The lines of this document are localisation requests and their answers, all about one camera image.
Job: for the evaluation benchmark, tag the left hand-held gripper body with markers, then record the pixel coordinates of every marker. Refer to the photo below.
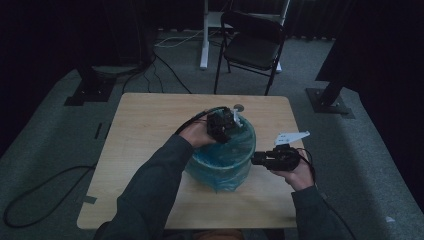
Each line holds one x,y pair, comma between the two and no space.
220,121

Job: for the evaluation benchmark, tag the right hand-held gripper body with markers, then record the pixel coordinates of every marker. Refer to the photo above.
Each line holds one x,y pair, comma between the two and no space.
283,158

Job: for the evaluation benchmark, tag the blue plastic bag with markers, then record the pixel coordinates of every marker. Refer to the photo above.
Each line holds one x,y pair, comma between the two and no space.
233,156

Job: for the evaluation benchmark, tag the green plastic bin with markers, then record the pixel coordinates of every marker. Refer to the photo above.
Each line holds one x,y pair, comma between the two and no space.
220,173

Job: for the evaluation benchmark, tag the person's left hand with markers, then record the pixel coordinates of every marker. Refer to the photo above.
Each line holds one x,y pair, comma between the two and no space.
196,135

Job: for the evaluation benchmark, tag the person's right hand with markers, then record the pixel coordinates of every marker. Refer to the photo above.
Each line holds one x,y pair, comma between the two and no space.
301,178

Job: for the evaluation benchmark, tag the grey table grommet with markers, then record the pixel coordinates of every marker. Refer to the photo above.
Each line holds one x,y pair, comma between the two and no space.
239,107

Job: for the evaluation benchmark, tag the black square stand base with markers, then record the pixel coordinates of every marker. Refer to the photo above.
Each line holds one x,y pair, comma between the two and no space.
90,90
328,103

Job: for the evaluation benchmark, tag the black folding chair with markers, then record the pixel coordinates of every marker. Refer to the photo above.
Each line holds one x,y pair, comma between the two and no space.
253,48

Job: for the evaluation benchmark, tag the grey round stand base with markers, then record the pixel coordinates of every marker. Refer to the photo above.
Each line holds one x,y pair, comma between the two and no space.
116,70

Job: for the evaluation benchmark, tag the black floor strip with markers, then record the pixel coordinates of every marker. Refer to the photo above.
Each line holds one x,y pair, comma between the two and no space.
98,131

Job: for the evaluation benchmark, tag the white paper scrap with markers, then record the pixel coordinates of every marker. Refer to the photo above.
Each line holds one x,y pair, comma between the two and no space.
390,219

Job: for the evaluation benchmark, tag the black curtain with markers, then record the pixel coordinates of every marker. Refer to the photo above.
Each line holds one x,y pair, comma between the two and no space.
310,20

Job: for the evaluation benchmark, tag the grey tape piece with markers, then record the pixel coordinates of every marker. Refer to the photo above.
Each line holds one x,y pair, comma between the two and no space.
90,200

